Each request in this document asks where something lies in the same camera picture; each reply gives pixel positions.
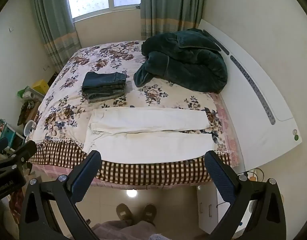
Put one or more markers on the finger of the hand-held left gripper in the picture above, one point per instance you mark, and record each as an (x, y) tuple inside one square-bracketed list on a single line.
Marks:
[(0, 143), (21, 152)]

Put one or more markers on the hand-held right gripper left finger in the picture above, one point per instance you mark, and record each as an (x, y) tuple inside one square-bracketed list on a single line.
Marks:
[(86, 176)]

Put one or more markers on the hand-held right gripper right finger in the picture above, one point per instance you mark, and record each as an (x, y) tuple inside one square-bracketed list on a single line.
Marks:
[(218, 177)]

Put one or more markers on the white pants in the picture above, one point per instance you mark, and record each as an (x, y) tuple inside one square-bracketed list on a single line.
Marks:
[(143, 145)]

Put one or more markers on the teal box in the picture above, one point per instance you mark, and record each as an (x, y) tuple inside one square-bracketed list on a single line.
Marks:
[(14, 136)]

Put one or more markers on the white nightstand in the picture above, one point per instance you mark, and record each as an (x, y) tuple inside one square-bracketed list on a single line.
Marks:
[(208, 210)]

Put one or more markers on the green plastic bag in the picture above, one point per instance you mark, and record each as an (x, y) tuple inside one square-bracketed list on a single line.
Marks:
[(22, 92)]

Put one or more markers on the clear plastic storage box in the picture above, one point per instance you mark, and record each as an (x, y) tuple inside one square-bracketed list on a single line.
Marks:
[(34, 95)]

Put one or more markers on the bed with floral sheet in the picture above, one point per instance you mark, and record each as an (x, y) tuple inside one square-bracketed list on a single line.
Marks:
[(76, 110)]

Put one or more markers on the person's pink robe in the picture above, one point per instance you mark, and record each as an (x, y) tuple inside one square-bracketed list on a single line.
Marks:
[(126, 231)]

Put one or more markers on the white bed headboard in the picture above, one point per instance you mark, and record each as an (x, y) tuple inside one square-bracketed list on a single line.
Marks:
[(256, 115)]

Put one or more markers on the stack of folded blue jeans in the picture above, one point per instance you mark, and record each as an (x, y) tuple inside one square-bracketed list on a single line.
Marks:
[(104, 85)]

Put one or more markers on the dark green fleece blanket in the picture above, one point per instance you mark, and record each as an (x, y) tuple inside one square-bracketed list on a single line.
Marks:
[(188, 65)]

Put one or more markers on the teal striped curtain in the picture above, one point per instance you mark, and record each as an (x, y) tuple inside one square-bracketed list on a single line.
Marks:
[(56, 25), (168, 5)]

